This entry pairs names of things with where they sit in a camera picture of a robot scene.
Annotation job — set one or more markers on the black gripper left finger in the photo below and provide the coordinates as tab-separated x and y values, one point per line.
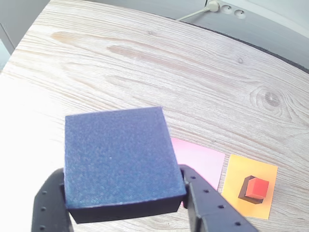
48	207

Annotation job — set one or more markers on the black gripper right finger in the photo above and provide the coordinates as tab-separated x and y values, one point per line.
214	210

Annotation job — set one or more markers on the small black cube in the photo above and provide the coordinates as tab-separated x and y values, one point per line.
242	191

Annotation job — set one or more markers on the small red cube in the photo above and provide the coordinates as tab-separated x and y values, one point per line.
257	188

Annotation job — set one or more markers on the medium black cube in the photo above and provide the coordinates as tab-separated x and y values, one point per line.
116	154

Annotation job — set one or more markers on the pink paper sheet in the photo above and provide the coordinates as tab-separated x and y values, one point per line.
200	162

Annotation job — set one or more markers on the orange paper sheet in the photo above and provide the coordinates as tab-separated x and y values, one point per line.
241	166

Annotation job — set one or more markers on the beige plug in socket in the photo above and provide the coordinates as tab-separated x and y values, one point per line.
213	5

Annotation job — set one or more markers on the white wall socket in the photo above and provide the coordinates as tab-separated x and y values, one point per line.
227	9
240	13

